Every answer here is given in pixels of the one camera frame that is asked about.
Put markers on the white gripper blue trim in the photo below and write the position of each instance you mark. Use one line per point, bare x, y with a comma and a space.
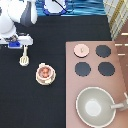
19, 42

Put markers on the cream slotted spatula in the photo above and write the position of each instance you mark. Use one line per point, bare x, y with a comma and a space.
24, 59

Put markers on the small pot with red contents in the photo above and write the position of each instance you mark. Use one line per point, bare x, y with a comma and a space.
42, 65

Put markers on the pink round pot lid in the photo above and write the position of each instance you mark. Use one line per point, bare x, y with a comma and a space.
81, 50

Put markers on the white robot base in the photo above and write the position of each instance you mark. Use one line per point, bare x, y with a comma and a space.
54, 7

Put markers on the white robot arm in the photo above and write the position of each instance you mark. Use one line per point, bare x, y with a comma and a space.
11, 11

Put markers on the beige round plate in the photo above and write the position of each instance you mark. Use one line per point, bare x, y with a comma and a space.
45, 76

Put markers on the black table mat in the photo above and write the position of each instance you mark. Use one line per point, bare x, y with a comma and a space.
23, 102

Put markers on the pink stove countertop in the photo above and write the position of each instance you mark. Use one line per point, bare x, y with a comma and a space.
100, 68

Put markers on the large grey mixing bowl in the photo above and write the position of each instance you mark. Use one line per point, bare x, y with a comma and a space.
97, 108

